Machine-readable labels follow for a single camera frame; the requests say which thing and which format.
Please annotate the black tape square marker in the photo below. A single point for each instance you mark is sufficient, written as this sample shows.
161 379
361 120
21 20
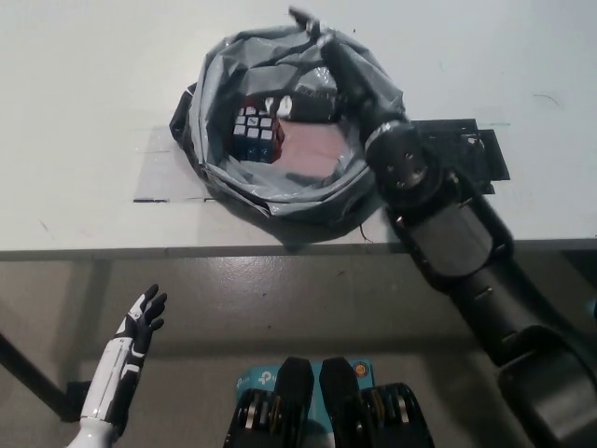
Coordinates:
490 154

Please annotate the black table leg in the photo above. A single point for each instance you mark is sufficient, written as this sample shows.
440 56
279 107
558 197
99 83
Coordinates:
28 373

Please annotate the grey plastic bag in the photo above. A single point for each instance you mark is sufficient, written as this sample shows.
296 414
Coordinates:
233 70

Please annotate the rubik's cube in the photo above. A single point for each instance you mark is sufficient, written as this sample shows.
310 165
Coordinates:
254 128

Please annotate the clear tape patch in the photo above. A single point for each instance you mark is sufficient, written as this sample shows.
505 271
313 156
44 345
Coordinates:
158 163

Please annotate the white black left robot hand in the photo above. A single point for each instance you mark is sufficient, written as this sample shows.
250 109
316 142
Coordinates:
116 368

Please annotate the robot body black teal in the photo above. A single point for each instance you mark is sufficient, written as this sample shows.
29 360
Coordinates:
294 387

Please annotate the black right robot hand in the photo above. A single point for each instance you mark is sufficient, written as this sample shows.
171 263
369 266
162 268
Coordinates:
359 84

